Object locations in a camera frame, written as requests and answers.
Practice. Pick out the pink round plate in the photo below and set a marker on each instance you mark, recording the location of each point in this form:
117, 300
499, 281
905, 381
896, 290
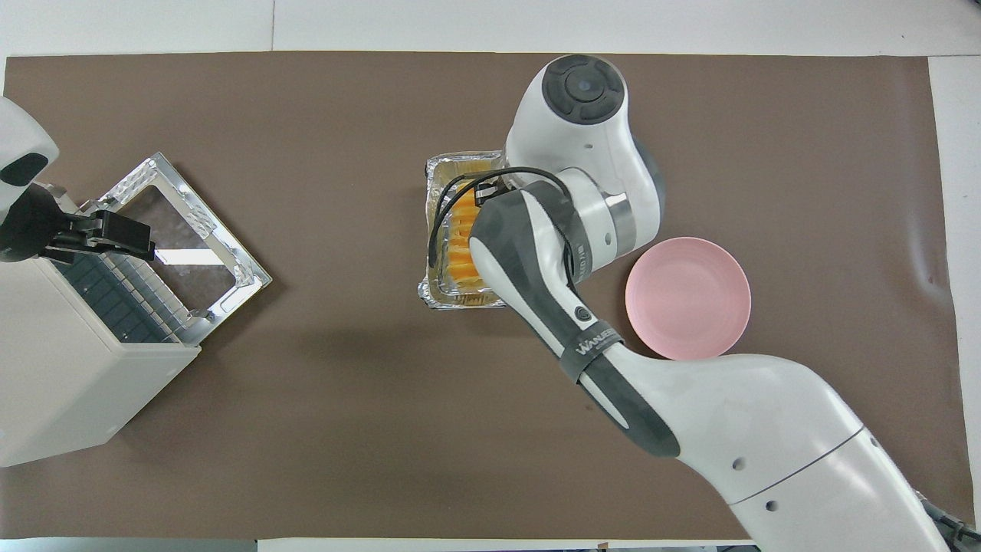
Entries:
690, 303

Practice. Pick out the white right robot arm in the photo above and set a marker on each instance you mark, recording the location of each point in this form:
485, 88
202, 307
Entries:
728, 414

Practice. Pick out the brown paper table mat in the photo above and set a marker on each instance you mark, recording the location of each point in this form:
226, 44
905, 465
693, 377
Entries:
306, 429

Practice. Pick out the aluminium foil tray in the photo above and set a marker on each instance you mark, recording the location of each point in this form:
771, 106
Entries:
441, 291

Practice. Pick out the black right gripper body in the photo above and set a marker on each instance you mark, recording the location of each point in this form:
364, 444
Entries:
487, 193

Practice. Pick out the white toaster oven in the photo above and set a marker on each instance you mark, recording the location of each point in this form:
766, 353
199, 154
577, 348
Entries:
61, 383

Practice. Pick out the glass oven door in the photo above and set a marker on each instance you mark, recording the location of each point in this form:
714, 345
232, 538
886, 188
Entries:
191, 222

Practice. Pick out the sliced orange bread loaf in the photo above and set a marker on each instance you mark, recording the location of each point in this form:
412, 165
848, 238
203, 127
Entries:
462, 241

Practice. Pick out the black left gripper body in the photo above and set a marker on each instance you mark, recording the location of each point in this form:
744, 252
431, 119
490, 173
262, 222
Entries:
27, 226

